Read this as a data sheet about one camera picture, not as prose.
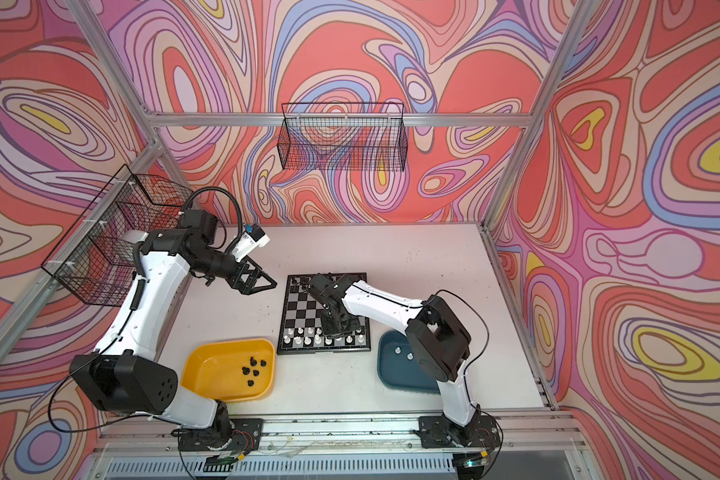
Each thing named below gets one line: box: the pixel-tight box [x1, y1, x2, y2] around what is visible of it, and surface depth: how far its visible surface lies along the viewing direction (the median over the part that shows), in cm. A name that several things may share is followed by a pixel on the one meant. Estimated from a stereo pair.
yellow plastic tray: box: [181, 338, 276, 402], surface depth 85 cm
